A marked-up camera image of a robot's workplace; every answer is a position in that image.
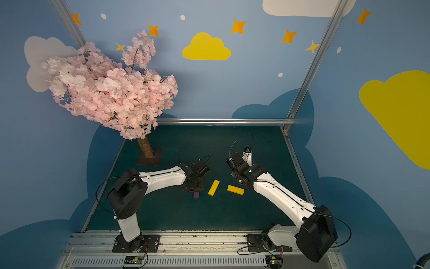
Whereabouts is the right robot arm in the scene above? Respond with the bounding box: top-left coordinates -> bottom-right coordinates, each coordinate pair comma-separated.
226,152 -> 338,263

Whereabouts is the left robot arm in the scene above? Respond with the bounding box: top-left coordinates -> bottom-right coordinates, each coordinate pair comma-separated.
107,160 -> 210,253

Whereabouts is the orange yellow long block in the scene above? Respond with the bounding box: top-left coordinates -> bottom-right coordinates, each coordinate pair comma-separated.
227,185 -> 245,195

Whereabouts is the right circuit board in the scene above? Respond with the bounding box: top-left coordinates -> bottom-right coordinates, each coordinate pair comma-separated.
265,256 -> 283,269

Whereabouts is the circuit board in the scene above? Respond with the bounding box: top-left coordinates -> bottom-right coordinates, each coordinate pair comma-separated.
123,256 -> 144,267
265,256 -> 283,269

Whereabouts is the left circuit board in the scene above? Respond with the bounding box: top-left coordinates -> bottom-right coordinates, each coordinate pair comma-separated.
123,256 -> 144,267

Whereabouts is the pink blossom artificial tree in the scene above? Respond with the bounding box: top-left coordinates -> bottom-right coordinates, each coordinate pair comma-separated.
40,30 -> 178,158

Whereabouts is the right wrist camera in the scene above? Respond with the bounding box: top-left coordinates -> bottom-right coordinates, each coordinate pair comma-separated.
242,146 -> 253,166

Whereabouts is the dark tree base plate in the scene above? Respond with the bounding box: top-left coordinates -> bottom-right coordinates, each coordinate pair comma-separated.
137,148 -> 163,166

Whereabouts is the horizontal back frame bar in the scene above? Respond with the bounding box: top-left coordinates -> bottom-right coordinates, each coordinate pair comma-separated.
157,118 -> 295,126

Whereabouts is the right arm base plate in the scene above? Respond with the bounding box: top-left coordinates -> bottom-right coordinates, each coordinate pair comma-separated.
245,233 -> 293,252

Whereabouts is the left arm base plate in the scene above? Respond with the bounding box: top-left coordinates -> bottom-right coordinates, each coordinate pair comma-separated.
112,234 -> 160,253

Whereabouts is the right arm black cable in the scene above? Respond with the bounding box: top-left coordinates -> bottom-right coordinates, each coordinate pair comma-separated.
315,211 -> 353,249

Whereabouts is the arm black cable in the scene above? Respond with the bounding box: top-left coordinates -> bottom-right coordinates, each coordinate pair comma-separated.
315,211 -> 353,249
95,176 -> 135,216

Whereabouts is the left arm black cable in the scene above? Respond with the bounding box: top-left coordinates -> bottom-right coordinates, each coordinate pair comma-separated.
95,176 -> 135,216

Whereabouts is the aluminium front rail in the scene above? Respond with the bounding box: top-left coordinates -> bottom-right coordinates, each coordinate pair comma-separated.
56,230 -> 346,269

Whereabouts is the right frame post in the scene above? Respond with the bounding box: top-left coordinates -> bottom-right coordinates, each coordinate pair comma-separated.
282,0 -> 348,134

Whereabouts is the frame post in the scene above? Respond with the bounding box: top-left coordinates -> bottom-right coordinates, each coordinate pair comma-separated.
51,0 -> 86,48
282,0 -> 348,134

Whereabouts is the left frame post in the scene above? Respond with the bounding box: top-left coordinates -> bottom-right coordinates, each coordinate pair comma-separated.
51,0 -> 86,48

